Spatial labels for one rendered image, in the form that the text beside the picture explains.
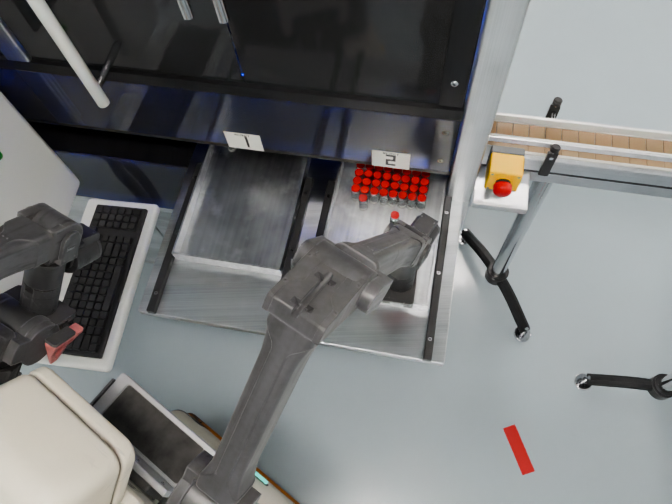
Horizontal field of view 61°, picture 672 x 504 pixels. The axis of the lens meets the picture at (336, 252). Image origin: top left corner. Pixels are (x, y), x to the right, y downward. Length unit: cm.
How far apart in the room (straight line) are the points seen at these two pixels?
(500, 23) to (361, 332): 68
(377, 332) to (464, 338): 97
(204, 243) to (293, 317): 81
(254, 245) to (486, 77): 65
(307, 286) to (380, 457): 152
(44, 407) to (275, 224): 71
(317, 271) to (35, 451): 42
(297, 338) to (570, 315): 179
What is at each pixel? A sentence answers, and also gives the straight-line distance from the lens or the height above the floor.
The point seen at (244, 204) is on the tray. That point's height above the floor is 88.
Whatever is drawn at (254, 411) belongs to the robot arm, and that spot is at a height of 141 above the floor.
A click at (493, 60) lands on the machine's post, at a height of 135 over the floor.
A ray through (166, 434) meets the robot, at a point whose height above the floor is 104.
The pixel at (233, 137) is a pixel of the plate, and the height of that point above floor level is 103.
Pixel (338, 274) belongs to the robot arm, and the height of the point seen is 150.
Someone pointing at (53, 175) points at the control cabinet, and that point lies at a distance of 160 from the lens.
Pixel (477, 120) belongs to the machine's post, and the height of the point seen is 119.
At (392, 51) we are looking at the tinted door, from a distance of 105.
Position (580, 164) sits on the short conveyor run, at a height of 93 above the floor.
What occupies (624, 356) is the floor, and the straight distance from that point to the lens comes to 234.
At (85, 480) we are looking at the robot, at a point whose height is 135.
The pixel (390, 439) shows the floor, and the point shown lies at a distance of 210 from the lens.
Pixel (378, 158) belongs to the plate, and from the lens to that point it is 129.
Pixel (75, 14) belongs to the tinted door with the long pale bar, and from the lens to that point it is 124.
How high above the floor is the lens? 209
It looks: 65 degrees down
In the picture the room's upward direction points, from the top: 9 degrees counter-clockwise
